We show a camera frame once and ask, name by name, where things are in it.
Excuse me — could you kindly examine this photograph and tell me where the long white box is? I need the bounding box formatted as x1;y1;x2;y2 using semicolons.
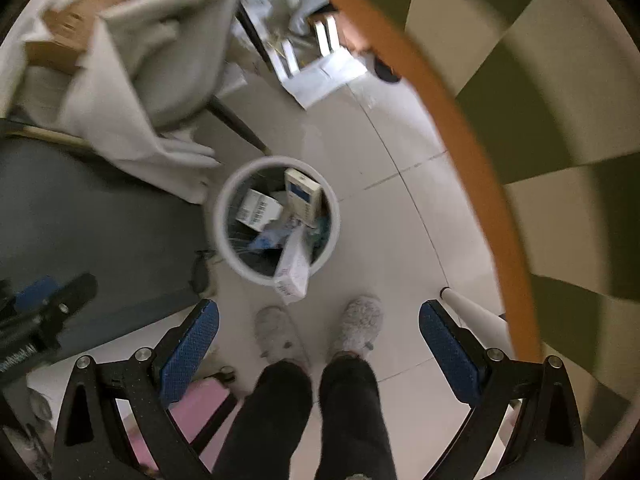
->
273;224;310;304

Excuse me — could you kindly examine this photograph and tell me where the cream medicine box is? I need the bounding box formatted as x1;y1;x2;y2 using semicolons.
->
284;168;322;226

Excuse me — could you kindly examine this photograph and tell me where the blue cartoon tissue pack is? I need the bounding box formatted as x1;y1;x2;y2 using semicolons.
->
247;219;297;252

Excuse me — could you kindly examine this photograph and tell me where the green white medicine box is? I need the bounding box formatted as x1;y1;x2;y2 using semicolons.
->
235;190;283;232

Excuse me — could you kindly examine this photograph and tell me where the white round trash bin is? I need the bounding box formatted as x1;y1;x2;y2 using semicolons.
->
213;156;341;287

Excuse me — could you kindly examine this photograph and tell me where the left grey slipper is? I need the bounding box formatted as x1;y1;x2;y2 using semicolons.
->
254;306;308;368

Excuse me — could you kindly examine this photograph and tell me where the grey slipper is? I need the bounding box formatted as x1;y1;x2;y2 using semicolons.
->
330;296;383;359
254;306;308;368

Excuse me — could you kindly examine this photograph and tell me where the right grey slipper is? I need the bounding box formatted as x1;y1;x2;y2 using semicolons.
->
330;296;383;359

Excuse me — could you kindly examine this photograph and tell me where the grey chair with cloth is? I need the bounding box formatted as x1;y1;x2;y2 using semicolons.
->
1;0;260;204

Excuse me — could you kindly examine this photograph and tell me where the brown cardboard box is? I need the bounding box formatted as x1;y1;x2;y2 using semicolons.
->
24;0;125;75

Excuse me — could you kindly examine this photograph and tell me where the striped beige tablecloth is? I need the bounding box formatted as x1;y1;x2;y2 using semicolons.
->
369;0;639;479

